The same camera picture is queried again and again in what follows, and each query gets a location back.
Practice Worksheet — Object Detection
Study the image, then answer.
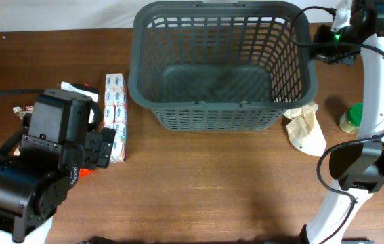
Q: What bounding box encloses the orange biscuit packet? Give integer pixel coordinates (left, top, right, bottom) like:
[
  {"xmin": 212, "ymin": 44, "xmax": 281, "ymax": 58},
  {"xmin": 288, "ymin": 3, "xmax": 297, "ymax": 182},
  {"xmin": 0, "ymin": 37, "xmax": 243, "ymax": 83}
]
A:
[{"xmin": 60, "ymin": 81, "xmax": 100, "ymax": 179}]

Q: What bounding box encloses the white tissue multipack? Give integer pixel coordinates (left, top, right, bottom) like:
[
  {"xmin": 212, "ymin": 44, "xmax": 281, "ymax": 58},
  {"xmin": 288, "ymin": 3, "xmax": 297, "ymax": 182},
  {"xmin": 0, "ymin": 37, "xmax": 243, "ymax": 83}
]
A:
[{"xmin": 104, "ymin": 73, "xmax": 127, "ymax": 163}]

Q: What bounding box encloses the grey plastic basket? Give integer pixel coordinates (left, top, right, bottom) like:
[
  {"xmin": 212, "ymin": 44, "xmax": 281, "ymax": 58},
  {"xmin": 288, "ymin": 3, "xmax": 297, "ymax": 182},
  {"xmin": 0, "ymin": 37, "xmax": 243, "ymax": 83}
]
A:
[{"xmin": 128, "ymin": 1, "xmax": 318, "ymax": 131}]

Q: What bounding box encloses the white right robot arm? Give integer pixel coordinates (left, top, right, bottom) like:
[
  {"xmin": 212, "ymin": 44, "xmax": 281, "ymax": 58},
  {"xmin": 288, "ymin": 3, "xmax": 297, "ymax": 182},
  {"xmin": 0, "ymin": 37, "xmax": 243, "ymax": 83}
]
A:
[{"xmin": 299, "ymin": 1, "xmax": 384, "ymax": 243}]

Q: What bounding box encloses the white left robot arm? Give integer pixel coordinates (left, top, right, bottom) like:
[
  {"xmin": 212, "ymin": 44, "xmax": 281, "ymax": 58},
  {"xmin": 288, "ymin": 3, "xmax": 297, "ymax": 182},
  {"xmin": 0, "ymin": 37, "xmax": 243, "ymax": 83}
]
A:
[{"xmin": 0, "ymin": 89, "xmax": 115, "ymax": 243}]

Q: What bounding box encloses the white brown bread bag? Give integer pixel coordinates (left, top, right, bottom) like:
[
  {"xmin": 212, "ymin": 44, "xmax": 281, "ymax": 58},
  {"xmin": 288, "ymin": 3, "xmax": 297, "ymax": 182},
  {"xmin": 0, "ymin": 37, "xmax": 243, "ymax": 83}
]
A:
[{"xmin": 13, "ymin": 106, "xmax": 33, "ymax": 119}]

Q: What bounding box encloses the green lid jar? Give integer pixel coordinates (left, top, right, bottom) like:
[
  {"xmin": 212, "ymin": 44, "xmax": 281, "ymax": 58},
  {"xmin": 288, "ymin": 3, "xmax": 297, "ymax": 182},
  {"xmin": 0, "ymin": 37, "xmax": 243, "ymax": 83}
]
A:
[{"xmin": 339, "ymin": 103, "xmax": 363, "ymax": 134}]

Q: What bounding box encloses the crumpled beige paper bag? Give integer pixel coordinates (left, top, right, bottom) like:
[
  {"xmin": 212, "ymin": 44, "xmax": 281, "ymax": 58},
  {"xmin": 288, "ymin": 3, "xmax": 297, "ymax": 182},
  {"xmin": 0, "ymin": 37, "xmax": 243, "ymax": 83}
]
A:
[{"xmin": 284, "ymin": 102, "xmax": 327, "ymax": 157}]

